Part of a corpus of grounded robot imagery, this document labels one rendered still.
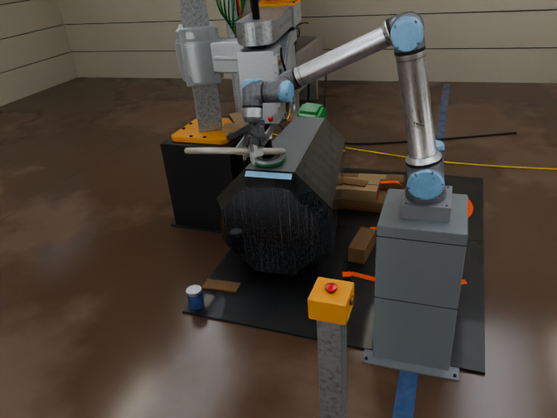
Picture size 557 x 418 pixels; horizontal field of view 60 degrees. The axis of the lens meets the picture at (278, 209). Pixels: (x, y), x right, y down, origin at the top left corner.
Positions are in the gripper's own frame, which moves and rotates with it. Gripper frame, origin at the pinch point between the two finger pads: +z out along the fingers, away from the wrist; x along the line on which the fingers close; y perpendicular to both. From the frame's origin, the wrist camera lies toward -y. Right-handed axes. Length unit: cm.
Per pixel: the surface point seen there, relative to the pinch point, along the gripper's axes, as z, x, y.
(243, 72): -50, 63, 14
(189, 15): -101, 145, -3
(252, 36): -68, 50, 16
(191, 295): 84, 89, -13
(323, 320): 46, -76, 4
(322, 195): 21, 68, 67
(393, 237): 33, -14, 66
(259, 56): -58, 55, 22
